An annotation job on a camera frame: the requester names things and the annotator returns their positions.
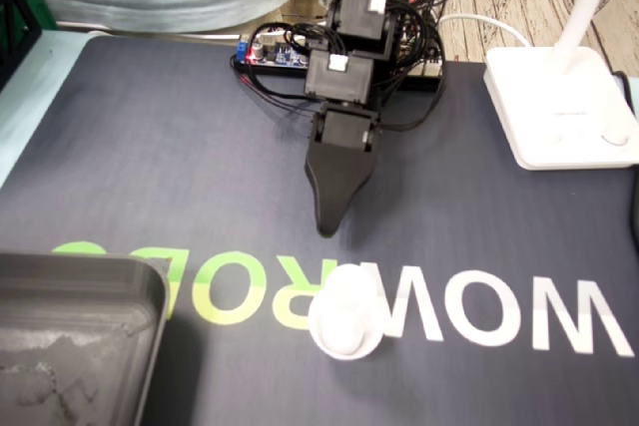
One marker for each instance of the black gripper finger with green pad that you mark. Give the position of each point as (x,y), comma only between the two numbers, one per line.
(339,176)

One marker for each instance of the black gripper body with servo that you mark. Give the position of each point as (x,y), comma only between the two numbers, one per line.
(347,127)

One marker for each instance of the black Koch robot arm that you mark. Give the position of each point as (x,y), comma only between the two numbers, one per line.
(364,2)

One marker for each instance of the blue power converter board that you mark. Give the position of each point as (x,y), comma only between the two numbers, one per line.
(279,54)

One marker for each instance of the controller board with green terminal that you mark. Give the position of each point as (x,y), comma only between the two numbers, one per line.
(427,54)

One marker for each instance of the wide white plastic cup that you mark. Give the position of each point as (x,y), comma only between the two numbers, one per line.
(377,336)

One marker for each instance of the dark grey WOWROBO mat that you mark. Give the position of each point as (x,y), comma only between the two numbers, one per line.
(150,171)

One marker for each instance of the white desk lamp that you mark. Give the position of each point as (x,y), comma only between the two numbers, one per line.
(549,112)

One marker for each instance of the grey metal tray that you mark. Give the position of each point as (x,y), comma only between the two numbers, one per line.
(75,336)

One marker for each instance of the green plastic object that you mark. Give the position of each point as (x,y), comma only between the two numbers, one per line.
(42,12)

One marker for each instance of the black metal frame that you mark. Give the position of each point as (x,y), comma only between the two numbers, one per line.
(25,32)

